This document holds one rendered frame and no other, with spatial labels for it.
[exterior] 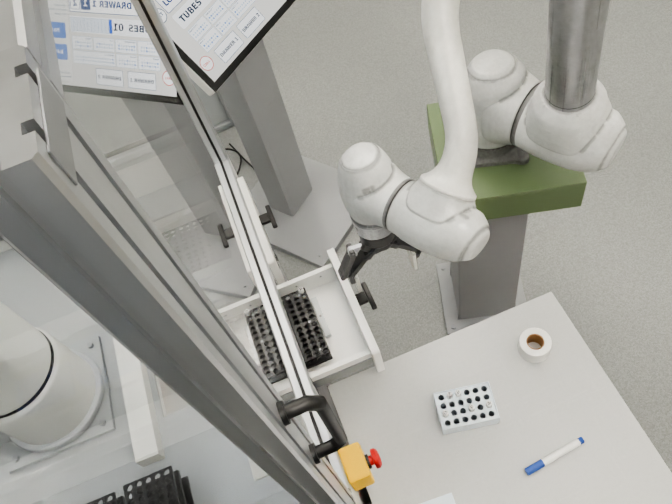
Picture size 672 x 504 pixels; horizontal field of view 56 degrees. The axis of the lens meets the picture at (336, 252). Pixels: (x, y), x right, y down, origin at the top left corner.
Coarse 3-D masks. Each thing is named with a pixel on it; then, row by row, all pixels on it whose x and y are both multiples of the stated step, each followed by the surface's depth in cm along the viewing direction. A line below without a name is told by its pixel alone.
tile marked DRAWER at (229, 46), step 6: (228, 36) 182; (234, 36) 183; (222, 42) 181; (228, 42) 182; (234, 42) 183; (240, 42) 184; (216, 48) 180; (222, 48) 181; (228, 48) 182; (234, 48) 183; (216, 54) 180; (222, 54) 181; (228, 54) 182; (222, 60) 181; (228, 60) 182
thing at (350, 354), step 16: (320, 272) 150; (288, 288) 151; (320, 288) 155; (336, 288) 154; (320, 304) 152; (336, 304) 151; (336, 320) 149; (352, 320) 149; (336, 336) 147; (352, 336) 146; (336, 352) 145; (352, 352) 144; (368, 352) 137; (320, 368) 144; (336, 368) 137; (352, 368) 139; (320, 384) 140
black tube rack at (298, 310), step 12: (288, 300) 147; (300, 300) 146; (288, 312) 145; (300, 312) 145; (300, 324) 143; (312, 324) 145; (300, 336) 145; (312, 336) 145; (300, 348) 140; (312, 348) 140; (312, 360) 142; (324, 360) 141
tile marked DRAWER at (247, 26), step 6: (252, 12) 187; (258, 12) 188; (246, 18) 186; (252, 18) 187; (258, 18) 188; (264, 18) 189; (240, 24) 185; (246, 24) 186; (252, 24) 187; (258, 24) 188; (240, 30) 184; (246, 30) 185; (252, 30) 186; (246, 36) 185
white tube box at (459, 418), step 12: (480, 384) 140; (444, 396) 140; (468, 396) 139; (480, 396) 138; (492, 396) 137; (444, 408) 141; (456, 408) 138; (468, 408) 137; (480, 408) 140; (492, 408) 136; (444, 420) 137; (456, 420) 138; (468, 420) 136; (480, 420) 136; (492, 420) 135; (444, 432) 137
